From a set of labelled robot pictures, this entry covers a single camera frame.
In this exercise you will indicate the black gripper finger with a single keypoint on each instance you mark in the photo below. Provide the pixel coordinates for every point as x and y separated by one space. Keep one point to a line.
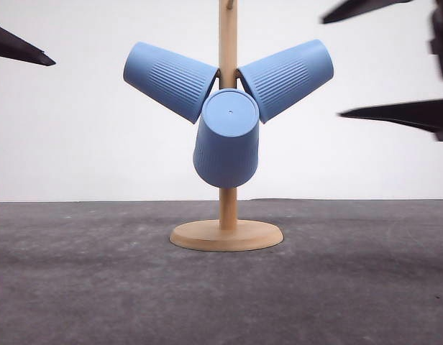
15 48

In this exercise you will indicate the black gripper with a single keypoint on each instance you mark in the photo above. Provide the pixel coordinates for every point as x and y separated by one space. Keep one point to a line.
423 114

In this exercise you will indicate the blue ribbed cup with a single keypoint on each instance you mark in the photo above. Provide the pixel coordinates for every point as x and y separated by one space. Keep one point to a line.
280 80
177 82
226 148

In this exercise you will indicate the blue ribbed cup front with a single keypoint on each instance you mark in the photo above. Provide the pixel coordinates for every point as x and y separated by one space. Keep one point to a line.
226 148

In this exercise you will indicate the wooden cup tree stand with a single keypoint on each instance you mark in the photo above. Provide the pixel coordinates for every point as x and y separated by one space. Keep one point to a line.
228 234

